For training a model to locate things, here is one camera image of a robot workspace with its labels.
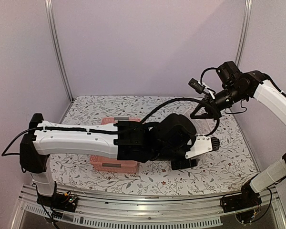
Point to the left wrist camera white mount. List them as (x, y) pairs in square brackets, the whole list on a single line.
[(203, 144)]

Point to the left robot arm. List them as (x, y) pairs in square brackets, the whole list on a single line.
[(167, 140)]

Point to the aluminium front rail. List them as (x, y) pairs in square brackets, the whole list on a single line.
[(104, 210)]

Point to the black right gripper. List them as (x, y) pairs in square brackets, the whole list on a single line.
[(210, 112)]

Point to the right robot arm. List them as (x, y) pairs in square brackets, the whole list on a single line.
[(238, 86)]

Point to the floral tablecloth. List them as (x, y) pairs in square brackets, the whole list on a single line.
[(224, 170)]

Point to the left aluminium frame post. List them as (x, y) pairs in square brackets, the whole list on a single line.
[(57, 49)]

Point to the right aluminium frame post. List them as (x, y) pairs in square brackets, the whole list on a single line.
[(244, 31)]

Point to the aluminium frame post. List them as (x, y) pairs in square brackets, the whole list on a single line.
[(57, 49), (244, 31)]

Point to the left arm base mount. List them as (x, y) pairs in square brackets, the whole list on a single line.
[(65, 202)]

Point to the clear zip top bag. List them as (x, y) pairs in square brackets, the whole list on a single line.
[(203, 126)]

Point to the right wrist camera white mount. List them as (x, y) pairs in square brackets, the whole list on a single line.
[(201, 88)]

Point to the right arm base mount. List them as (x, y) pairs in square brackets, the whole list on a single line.
[(246, 199)]

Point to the pink plastic basket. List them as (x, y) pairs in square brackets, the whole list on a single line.
[(100, 163)]

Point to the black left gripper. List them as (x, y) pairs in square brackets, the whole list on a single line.
[(193, 162)]

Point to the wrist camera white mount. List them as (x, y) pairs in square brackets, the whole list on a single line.
[(201, 88), (203, 144)]

